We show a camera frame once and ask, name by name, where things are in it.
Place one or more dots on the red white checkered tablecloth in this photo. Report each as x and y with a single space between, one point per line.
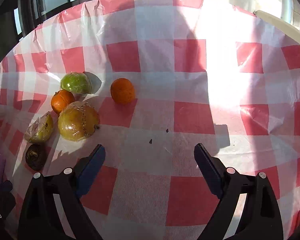
203 72

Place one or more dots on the green apple half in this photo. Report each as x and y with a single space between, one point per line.
77 83

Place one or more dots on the small orange tangerine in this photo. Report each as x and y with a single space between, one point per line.
61 99
122 91

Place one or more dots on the pale apple wedge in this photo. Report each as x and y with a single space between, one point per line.
41 130

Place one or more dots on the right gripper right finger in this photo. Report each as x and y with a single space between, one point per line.
247 207

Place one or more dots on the dark mangosteen fruit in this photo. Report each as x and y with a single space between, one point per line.
36 156

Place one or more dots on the yellow apple half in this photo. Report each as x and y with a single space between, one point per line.
78 121

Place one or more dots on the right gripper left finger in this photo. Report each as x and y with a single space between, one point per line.
39 218

